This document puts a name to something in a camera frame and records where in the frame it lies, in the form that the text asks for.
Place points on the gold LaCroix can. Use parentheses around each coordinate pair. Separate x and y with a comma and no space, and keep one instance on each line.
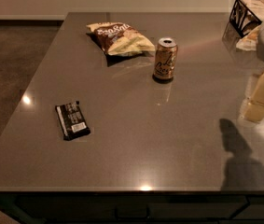
(165,60)

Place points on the sea salt chips bag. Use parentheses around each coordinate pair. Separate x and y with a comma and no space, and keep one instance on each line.
(120,39)

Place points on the black wire napkin basket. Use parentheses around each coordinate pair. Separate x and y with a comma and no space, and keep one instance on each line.
(246,17)

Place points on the black rxbar chocolate bar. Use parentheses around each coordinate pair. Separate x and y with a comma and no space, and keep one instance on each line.
(72,121)

